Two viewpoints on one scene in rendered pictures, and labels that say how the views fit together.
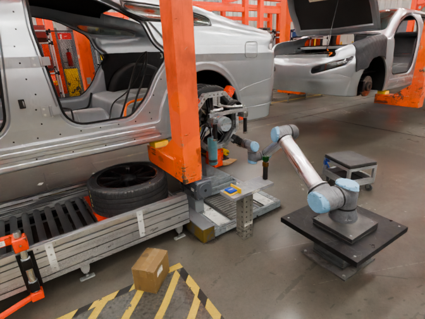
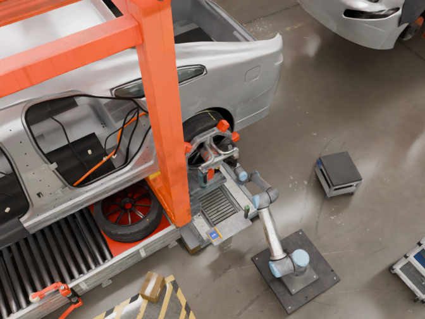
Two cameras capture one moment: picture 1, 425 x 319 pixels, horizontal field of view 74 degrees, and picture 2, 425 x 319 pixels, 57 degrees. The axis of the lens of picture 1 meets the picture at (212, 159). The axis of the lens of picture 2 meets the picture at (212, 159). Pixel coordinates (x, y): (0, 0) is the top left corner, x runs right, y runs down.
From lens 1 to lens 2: 2.44 m
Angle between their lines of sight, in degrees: 34
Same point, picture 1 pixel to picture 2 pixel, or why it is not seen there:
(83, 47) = not seen: outside the picture
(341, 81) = (375, 35)
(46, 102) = (57, 187)
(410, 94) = not seen: outside the picture
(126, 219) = (131, 254)
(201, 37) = (195, 89)
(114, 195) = (120, 234)
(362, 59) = (411, 11)
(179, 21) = (172, 155)
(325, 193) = (279, 268)
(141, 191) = (141, 230)
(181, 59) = (173, 174)
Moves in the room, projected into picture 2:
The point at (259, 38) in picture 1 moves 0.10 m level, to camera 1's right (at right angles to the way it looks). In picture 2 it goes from (264, 61) to (275, 61)
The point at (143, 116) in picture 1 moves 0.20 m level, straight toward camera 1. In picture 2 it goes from (138, 164) to (140, 182)
